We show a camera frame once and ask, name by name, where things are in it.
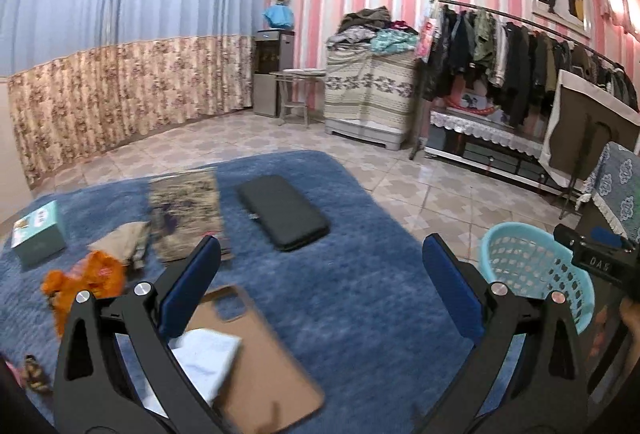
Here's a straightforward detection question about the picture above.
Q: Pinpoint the white paper packet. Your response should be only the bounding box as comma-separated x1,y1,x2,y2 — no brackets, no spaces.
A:
115,326,244,419

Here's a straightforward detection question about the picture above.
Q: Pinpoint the orange snack bag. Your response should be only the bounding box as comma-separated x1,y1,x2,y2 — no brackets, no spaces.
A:
40,251,126,338

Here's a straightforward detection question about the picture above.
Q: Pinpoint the patterned beige snack bag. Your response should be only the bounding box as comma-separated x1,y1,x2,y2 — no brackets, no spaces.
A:
149,167,232,264

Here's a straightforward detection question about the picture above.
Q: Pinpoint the brown wrapper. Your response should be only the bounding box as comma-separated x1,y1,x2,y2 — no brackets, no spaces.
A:
22,354,52,396

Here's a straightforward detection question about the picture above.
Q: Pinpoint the person's right hand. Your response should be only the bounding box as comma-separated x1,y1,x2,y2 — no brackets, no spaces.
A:
620,296,640,376

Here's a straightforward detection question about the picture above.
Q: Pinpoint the light blue plastic basket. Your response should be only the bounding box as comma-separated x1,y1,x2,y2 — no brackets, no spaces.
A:
478,221,596,333

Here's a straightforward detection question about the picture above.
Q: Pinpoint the beige folded cloth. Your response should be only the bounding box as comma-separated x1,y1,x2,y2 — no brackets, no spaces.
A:
89,221,150,270

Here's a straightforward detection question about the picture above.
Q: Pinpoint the blue patterned cloth cover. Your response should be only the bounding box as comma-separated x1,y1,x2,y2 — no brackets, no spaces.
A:
575,141,640,243

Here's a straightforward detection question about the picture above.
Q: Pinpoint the blue plush rug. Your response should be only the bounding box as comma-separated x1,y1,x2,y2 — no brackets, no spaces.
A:
1,151,473,433

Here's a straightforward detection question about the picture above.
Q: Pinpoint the brown phone case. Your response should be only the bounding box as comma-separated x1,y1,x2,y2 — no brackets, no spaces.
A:
188,285,324,433

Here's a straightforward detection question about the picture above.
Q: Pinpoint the black rectangular case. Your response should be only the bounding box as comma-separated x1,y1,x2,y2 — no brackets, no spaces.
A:
236,175,330,252

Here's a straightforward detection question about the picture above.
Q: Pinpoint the dark covered board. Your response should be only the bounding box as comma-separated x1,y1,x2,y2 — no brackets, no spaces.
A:
539,70,639,188

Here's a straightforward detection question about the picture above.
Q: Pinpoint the low tv stand with lace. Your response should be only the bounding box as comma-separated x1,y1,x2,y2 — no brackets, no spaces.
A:
421,108,563,195

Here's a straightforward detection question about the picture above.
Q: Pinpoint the teal tissue box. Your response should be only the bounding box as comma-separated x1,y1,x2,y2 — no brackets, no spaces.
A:
11,201,66,269

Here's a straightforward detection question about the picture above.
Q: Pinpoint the covered storage cabinet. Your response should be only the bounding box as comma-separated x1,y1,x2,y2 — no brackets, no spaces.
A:
323,47,416,151

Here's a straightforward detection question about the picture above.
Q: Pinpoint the clothes rack with garments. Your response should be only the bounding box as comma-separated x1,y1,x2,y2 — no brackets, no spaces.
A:
416,0,639,147

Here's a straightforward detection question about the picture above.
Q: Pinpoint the small metal table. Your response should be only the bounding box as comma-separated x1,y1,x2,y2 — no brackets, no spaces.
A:
270,68,326,128

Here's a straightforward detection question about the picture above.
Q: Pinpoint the pile of clothes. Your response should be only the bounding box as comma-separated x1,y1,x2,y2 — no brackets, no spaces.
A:
326,7,418,54

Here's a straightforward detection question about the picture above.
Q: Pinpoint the grey water dispenser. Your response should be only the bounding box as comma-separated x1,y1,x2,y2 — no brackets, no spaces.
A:
253,30,295,117

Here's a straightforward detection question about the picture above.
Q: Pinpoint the blue and floral curtain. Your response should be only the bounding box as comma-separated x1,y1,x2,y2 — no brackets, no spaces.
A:
1,0,264,185

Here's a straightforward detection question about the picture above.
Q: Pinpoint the blue covered potted plant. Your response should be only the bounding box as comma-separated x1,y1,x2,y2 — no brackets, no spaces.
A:
262,0,295,30

